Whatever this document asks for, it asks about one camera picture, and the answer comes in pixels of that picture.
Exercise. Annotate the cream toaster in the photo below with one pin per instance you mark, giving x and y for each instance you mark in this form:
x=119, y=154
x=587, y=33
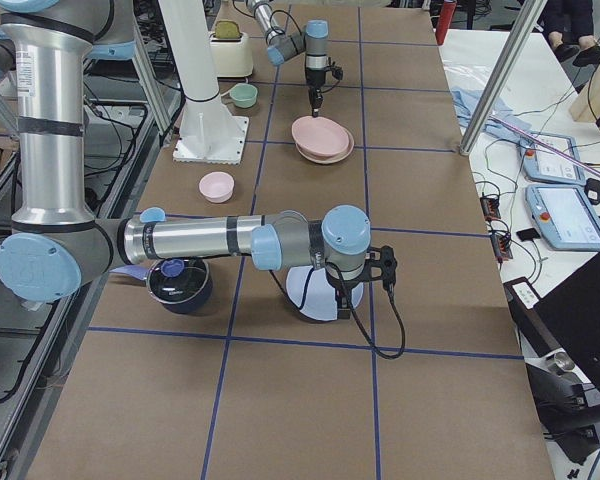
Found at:
x=231, y=51

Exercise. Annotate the cream plate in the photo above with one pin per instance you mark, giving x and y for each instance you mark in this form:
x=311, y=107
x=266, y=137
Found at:
x=326, y=160

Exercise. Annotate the dark blue pot with lid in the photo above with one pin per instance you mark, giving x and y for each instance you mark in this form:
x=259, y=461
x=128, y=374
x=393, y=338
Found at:
x=181, y=285

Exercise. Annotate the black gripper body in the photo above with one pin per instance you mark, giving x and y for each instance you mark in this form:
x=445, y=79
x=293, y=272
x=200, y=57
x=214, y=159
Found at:
x=343, y=291
x=313, y=80

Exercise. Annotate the green bowl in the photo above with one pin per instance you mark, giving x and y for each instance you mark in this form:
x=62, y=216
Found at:
x=243, y=95

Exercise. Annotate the upper teach pendant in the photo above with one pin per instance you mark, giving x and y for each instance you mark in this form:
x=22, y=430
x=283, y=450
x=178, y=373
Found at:
x=541, y=165

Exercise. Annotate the pink bowl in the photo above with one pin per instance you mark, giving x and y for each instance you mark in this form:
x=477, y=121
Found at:
x=217, y=187

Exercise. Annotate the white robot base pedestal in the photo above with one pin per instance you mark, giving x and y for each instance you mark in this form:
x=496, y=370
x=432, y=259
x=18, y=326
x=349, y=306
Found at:
x=208, y=132

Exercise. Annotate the pink plate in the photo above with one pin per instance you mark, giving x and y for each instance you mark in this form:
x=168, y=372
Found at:
x=320, y=136

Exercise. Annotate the teach pendant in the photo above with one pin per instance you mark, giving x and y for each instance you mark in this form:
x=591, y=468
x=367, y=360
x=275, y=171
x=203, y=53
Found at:
x=541, y=165
x=564, y=217

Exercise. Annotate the aluminium frame post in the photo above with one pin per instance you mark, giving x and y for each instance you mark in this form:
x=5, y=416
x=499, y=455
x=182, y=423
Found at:
x=513, y=46

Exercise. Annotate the lower teach pendant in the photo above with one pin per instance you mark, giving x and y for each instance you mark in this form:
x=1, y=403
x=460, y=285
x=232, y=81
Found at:
x=564, y=217

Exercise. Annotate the blue plate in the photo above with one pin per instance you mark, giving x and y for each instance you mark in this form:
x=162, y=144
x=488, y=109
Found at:
x=312, y=293

